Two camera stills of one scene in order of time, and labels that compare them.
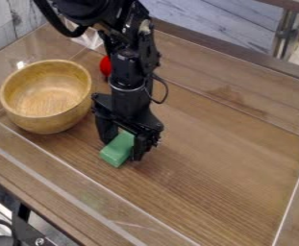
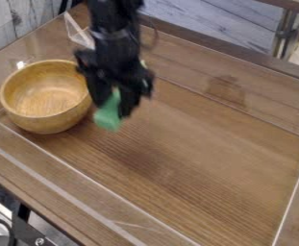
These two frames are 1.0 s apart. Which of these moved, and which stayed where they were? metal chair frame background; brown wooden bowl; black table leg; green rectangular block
Moved: green rectangular block
Stayed: brown wooden bowl; black table leg; metal chair frame background
